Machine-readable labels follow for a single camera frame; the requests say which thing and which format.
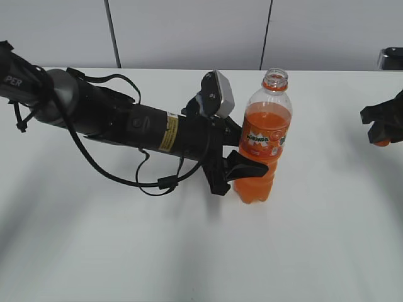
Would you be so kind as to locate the orange bottle cap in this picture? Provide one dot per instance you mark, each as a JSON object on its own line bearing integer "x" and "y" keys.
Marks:
{"x": 383, "y": 143}

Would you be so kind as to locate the orange soda bottle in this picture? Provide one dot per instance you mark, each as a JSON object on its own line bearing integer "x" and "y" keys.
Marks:
{"x": 267, "y": 118}

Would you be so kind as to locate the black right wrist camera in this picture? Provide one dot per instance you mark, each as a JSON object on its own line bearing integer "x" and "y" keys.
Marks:
{"x": 390, "y": 58}

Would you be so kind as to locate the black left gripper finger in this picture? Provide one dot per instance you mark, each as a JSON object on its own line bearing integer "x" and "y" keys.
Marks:
{"x": 237, "y": 166}
{"x": 232, "y": 132}

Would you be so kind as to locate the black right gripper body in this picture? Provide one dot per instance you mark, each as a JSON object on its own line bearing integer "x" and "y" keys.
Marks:
{"x": 386, "y": 119}

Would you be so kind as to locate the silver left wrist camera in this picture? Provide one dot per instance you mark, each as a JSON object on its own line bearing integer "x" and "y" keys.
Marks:
{"x": 216, "y": 95}

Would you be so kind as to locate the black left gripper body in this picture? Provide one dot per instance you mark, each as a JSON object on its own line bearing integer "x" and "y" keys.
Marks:
{"x": 211, "y": 159}

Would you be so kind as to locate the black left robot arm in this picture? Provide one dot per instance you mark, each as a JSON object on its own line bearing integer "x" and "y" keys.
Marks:
{"x": 83, "y": 105}

